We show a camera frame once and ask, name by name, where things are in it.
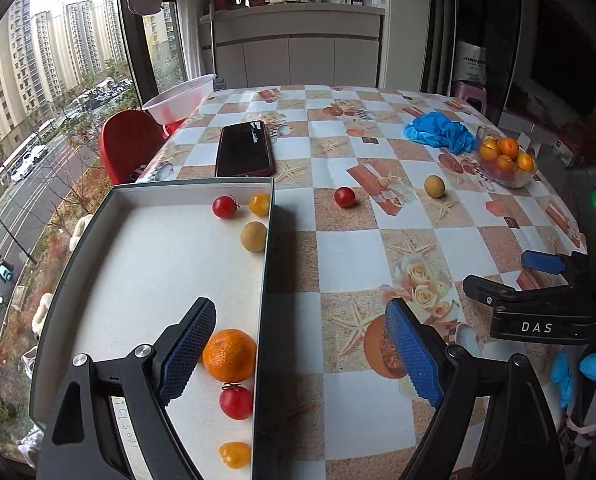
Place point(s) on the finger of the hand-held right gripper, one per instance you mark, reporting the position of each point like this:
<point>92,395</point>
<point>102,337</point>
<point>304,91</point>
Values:
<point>540,260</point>
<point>528,300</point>

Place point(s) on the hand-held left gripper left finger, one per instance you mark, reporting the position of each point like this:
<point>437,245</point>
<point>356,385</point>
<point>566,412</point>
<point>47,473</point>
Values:
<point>188,355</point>

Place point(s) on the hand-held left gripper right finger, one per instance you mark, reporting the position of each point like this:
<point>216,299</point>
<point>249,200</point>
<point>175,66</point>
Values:
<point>413,355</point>

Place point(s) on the red cherry tomato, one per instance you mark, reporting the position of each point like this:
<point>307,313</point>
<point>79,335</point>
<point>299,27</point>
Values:
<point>344,197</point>
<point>236,401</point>
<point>224,206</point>

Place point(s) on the green-edged white box tray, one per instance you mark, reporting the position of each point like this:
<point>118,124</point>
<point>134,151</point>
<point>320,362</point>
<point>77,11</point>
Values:
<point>143,260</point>

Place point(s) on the tan round longan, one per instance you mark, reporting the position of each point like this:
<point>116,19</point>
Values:
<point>434,186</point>
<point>254,236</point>

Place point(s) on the yellow cherry tomato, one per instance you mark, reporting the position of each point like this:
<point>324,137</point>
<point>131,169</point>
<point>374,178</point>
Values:
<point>235,454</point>
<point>259,204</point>

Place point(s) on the orange tangerine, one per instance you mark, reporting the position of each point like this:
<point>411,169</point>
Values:
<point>525,162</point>
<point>488,150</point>
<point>504,165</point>
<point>233,355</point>
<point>509,146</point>

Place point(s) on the clear glass bowl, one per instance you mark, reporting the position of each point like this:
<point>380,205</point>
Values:
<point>508,181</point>

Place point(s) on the checked printed tablecloth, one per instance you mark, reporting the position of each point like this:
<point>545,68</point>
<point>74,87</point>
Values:
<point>348,260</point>

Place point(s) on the white flat box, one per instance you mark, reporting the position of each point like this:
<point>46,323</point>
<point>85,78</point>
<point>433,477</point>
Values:
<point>523,132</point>

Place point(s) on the crumpled blue plastic glove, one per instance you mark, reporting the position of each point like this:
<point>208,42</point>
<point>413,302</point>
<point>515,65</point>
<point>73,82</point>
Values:
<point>438,130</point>

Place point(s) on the pink plastic stool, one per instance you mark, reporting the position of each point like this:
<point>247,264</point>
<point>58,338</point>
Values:
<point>470,92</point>

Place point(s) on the white printed bag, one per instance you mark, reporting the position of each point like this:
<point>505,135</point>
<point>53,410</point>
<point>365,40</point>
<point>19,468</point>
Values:
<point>470,62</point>

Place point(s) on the dark smartphone with red case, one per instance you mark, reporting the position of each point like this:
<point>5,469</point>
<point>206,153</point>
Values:
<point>243,150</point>

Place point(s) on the red plastic chair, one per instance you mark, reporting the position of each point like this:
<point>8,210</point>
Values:
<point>128,140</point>

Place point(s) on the white plastic basin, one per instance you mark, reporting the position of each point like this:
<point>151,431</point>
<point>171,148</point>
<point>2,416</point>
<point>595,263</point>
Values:
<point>178,100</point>

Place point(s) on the grey curtain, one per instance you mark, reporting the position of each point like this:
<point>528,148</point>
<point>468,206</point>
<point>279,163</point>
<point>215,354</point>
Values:
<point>440,25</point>

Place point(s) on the white cabinet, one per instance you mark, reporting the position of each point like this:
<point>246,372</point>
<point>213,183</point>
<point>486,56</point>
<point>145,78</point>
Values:
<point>298,55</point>

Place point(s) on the dark window frame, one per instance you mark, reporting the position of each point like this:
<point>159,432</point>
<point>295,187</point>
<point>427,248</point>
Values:
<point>133,35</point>

